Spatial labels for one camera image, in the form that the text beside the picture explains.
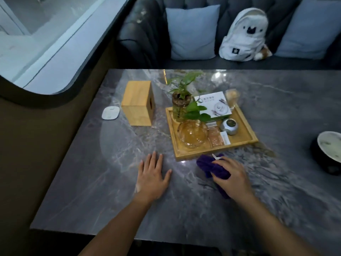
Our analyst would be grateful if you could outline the person's left hand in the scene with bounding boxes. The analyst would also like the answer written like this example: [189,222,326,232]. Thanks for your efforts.
[134,151,173,204]

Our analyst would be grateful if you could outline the person's right hand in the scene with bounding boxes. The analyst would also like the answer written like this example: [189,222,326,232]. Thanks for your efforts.
[211,156,255,202]

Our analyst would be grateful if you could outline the purple cloth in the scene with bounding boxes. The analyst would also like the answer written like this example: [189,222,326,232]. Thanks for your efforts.
[196,154,232,199]

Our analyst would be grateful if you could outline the wooden tray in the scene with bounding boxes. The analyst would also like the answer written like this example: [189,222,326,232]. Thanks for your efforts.
[165,103,259,162]

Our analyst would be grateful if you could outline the person's right forearm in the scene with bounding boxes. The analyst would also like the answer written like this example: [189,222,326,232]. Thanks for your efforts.
[234,193,328,256]

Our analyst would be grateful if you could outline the person's left forearm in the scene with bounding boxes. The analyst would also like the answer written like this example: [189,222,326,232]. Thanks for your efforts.
[79,197,151,256]

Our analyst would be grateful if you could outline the orange dotted small box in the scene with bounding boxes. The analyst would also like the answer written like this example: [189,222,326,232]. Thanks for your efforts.
[207,127,231,148]

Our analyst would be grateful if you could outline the silver round device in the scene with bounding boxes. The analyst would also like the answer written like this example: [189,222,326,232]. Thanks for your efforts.
[220,118,240,136]

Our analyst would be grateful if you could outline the grey marble table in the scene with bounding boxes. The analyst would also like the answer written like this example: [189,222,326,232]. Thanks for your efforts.
[29,68,341,256]

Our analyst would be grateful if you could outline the amber glass ashtray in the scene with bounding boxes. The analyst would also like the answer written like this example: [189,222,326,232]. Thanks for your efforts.
[177,119,209,150]

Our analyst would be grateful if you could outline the wooden tissue box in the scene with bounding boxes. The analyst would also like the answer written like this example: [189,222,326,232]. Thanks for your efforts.
[121,80,156,127]

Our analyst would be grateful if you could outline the white square call button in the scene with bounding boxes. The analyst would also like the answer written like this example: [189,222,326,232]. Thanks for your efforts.
[101,106,120,121]

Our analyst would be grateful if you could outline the white printed card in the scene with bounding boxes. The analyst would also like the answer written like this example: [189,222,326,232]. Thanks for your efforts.
[194,91,232,123]

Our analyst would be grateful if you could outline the green plant in glass jar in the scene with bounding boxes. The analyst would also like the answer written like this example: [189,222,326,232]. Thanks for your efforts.
[166,71,213,123]

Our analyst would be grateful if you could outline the clear toothpick holder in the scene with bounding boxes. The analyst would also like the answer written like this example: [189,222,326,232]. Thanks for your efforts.
[225,89,239,110]

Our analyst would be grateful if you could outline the black and white bowl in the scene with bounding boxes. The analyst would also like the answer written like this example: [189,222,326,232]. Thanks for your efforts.
[310,131,341,176]

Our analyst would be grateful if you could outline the brown white plush charm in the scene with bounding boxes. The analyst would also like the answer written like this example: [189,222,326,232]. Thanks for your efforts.
[253,44,273,62]

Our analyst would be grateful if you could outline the white bear face backpack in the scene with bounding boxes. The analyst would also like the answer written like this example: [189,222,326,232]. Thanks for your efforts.
[218,7,269,62]

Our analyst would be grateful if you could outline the dark grey tufted sofa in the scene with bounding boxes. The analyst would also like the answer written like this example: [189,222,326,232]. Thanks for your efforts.
[116,0,341,70]

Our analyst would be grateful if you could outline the light blue cushion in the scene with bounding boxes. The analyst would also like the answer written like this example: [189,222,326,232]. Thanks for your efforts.
[274,0,341,60]
[165,4,221,61]

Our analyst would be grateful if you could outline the black framed rounded window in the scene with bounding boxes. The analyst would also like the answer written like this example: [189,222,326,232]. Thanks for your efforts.
[0,0,134,110]

